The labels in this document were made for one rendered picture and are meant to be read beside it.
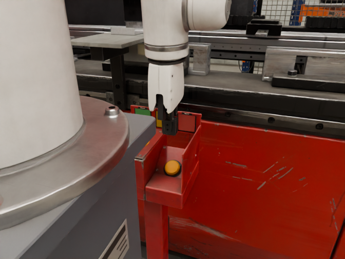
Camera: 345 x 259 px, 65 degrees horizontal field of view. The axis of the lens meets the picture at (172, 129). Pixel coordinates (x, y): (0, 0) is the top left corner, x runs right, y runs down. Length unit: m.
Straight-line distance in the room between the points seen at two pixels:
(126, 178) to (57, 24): 0.13
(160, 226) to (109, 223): 0.57
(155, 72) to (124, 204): 0.32
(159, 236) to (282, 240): 0.43
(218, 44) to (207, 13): 0.67
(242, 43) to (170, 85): 0.65
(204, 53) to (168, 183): 0.44
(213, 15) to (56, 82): 0.33
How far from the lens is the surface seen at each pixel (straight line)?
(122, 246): 0.26
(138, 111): 0.74
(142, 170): 0.62
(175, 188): 0.64
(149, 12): 0.49
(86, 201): 0.17
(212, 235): 1.08
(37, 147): 0.18
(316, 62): 0.88
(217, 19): 0.47
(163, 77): 0.51
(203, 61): 0.90
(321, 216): 0.97
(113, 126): 0.21
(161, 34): 0.49
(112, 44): 0.72
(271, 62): 0.87
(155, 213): 0.77
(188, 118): 0.69
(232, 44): 1.13
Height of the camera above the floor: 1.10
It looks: 26 degrees down
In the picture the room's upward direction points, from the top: straight up
